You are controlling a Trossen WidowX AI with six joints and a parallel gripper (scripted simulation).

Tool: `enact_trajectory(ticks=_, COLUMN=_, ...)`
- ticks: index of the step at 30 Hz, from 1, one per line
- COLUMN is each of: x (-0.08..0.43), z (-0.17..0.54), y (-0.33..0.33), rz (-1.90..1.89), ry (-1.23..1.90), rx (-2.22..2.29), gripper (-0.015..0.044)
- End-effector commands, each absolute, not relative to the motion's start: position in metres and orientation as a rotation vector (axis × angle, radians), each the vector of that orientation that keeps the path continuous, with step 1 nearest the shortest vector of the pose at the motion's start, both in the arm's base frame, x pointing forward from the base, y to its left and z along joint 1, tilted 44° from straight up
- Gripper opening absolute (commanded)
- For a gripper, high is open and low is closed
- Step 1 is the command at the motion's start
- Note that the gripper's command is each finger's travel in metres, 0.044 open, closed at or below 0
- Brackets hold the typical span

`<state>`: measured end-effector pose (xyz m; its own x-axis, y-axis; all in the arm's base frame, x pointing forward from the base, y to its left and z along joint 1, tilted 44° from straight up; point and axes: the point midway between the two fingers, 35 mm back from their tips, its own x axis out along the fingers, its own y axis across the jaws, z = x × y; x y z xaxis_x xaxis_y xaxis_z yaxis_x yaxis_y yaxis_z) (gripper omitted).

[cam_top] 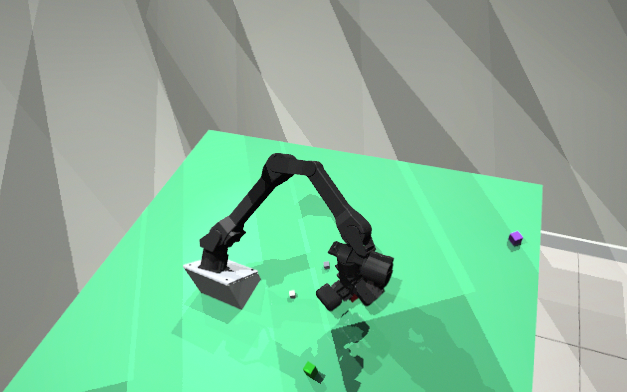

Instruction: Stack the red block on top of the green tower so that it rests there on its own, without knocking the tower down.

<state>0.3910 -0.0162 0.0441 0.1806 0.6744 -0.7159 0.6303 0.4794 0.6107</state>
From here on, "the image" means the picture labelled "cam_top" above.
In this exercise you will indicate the small purple cube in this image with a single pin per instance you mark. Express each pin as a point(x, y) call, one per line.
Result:
point(515, 238)

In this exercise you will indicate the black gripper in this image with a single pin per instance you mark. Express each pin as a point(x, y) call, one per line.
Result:
point(332, 296)

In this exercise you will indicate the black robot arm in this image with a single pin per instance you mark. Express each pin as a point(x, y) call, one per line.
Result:
point(376, 269)

